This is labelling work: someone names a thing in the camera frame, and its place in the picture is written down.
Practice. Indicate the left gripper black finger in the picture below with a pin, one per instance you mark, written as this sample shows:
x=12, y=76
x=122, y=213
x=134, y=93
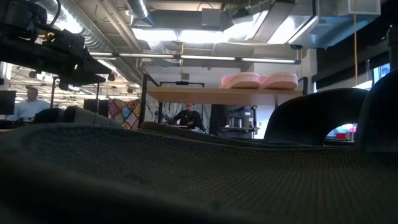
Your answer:
x=82, y=80
x=93, y=67

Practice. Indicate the black slide sandal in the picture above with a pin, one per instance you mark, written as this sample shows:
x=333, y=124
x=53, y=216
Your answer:
x=298, y=118
x=379, y=118
x=186, y=180
x=84, y=116

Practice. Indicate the pink slide sandal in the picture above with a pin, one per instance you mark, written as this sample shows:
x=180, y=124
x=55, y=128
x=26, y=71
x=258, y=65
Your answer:
x=244, y=81
x=280, y=81

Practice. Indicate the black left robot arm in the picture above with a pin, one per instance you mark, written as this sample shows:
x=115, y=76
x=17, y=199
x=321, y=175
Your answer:
x=18, y=18

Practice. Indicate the black office monitor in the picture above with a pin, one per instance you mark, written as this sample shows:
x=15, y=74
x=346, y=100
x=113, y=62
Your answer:
x=7, y=102
x=96, y=107

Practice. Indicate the person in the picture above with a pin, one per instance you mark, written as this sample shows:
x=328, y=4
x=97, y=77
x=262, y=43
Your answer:
x=189, y=119
x=29, y=107

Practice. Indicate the colourful patchwork quilt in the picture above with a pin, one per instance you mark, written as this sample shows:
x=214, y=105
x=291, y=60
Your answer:
x=124, y=112

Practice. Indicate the long tube light bar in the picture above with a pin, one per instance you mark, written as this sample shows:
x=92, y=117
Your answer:
x=205, y=58

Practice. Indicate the black equipment cart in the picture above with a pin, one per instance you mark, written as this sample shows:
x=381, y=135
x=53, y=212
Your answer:
x=239, y=124

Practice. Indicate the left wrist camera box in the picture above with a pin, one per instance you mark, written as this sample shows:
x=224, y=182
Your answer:
x=68, y=40

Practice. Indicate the black camera gantry frame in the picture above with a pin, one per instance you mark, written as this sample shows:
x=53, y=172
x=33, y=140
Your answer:
x=182, y=83

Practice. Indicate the wooden shelf with black frame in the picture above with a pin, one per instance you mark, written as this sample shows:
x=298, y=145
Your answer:
x=217, y=96

